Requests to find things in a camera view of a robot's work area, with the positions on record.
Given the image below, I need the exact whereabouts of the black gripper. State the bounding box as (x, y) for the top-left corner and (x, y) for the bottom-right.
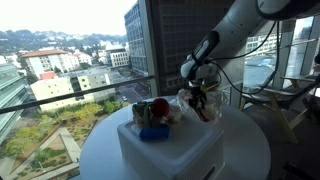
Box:
(189, 79), (207, 110)

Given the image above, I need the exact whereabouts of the red plush toy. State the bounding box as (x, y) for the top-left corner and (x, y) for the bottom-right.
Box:
(151, 98), (170, 117)

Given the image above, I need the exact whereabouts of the blue sponge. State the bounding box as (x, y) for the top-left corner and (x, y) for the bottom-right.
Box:
(139, 125), (170, 141)

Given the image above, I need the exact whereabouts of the green cloth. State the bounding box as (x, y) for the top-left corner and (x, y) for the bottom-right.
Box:
(132, 101), (152, 127)

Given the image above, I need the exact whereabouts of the white pink cloth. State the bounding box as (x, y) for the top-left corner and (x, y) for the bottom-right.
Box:
(151, 104), (182, 127)

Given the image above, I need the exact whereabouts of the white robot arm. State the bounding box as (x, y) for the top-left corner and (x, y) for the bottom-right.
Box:
(180, 0), (320, 109)

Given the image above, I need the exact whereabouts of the white plastic target bag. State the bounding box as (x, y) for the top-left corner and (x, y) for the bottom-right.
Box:
(176, 88), (227, 124)

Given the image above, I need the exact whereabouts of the white storage container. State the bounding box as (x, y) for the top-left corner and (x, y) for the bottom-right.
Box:
(117, 115), (225, 180)

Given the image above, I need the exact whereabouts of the round white table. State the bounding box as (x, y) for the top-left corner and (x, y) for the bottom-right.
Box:
(80, 96), (271, 180)

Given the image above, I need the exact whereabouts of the wooden chair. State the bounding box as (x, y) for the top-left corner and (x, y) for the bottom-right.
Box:
(239, 74), (320, 143)

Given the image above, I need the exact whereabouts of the window railing bar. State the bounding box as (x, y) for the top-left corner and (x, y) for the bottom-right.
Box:
(0, 75), (155, 114)

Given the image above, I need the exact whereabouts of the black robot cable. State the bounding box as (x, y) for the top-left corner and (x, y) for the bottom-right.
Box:
(203, 19), (320, 95)

